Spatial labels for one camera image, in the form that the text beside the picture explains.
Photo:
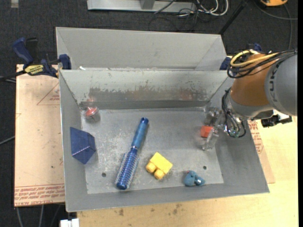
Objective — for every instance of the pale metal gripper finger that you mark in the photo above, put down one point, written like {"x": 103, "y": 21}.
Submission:
{"x": 210, "y": 141}
{"x": 210, "y": 116}

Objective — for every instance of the orange-red block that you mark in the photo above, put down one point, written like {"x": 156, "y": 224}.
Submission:
{"x": 205, "y": 131}

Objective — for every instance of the blue toy animal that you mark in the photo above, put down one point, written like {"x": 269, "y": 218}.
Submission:
{"x": 191, "y": 180}

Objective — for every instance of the grey metal bin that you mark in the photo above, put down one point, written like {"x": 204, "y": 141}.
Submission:
{"x": 165, "y": 131}

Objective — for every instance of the yellow toy brick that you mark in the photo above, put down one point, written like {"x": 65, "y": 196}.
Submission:
{"x": 161, "y": 163}

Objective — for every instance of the blue hair brush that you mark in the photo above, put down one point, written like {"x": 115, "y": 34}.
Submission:
{"x": 132, "y": 155}

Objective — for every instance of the red and clear spinning top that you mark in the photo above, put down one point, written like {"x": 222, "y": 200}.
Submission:
{"x": 91, "y": 112}

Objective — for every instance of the dark blue triangular box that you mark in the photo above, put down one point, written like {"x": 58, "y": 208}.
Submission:
{"x": 81, "y": 145}

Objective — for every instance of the brown cardboard board red print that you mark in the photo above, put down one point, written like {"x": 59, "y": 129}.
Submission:
{"x": 38, "y": 126}

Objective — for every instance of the black cylinder on white bracket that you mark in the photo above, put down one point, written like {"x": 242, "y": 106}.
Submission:
{"x": 271, "y": 121}

